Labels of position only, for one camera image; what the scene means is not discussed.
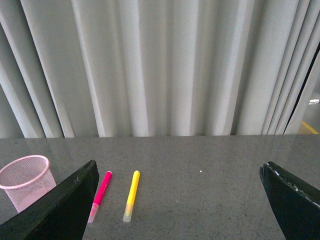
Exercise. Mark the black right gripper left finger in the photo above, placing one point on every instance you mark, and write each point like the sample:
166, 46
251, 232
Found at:
61, 214

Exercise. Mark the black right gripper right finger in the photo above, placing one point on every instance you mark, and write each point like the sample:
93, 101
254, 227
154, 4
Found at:
294, 202

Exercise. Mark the pink highlighter pen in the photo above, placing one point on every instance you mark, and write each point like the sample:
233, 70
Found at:
99, 196

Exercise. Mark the pink mesh pen cup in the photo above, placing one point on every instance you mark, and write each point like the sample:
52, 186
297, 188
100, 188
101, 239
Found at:
26, 180

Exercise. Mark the yellow highlighter pen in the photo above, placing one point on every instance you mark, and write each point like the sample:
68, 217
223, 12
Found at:
131, 197

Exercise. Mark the white pleated curtain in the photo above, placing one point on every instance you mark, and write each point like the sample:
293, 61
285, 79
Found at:
146, 68

